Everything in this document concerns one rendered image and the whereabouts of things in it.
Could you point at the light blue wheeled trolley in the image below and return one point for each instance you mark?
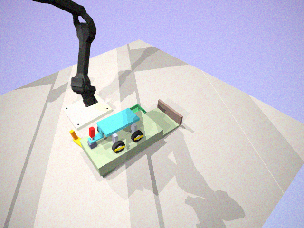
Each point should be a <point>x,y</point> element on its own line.
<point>114,123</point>

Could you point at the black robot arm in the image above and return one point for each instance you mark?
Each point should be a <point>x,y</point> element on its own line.
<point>80,83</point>

